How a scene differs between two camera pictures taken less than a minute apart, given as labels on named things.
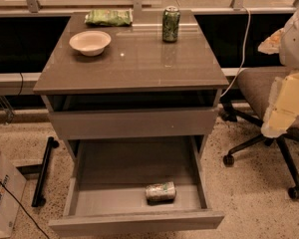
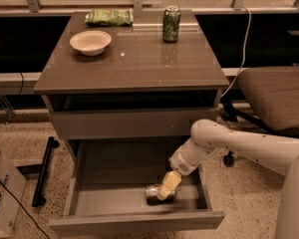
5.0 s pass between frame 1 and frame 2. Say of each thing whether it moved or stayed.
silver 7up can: stayed
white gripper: moved
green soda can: stayed
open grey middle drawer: stayed
